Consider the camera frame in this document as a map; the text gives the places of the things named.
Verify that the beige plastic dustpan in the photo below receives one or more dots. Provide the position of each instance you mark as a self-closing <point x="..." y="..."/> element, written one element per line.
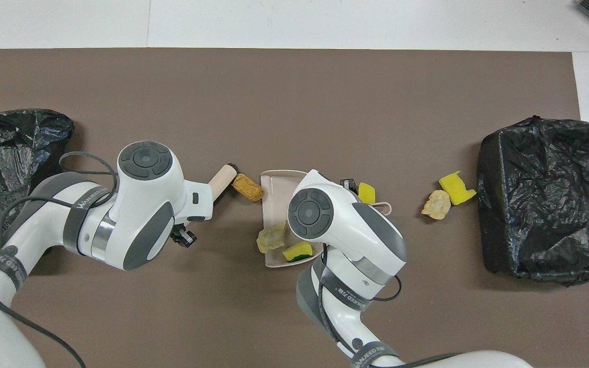
<point x="276" y="204"/>

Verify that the brown bread toy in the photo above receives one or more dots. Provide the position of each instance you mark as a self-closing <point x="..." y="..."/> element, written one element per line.
<point x="248" y="187"/>

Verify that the striped orange croissant toy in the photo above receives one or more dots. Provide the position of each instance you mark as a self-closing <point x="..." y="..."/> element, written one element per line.
<point x="272" y="237"/>

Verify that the yellow and green sponge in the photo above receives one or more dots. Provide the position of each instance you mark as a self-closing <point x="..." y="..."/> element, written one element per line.
<point x="298" y="251"/>

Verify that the beige hand brush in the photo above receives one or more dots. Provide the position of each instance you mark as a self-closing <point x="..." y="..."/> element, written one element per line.
<point x="221" y="181"/>

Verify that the curved yellow sponge piece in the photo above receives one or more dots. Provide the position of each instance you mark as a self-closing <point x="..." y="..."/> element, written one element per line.
<point x="367" y="193"/>

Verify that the beige pastry toy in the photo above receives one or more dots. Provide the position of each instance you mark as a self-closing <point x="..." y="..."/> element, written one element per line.
<point x="436" y="205"/>

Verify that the yellow sponge block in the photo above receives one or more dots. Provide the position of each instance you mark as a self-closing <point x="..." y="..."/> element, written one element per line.
<point x="457" y="189"/>

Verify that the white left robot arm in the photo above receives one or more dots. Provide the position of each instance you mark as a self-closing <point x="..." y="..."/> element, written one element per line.
<point x="141" y="204"/>

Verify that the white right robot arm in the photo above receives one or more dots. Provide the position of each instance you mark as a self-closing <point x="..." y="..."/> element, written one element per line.
<point x="345" y="225"/>

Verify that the black right wrist connector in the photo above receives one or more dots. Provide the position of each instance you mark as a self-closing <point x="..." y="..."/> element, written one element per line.
<point x="349" y="186"/>

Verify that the black wrist connector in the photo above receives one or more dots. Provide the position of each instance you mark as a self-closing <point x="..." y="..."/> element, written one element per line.
<point x="349" y="186"/>
<point x="184" y="238"/>

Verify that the brown table mat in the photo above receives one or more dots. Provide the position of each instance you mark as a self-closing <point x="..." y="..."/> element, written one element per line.
<point x="274" y="76"/>

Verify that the black left wrist connector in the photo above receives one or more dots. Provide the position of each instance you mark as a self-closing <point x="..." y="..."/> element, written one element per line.
<point x="184" y="238"/>

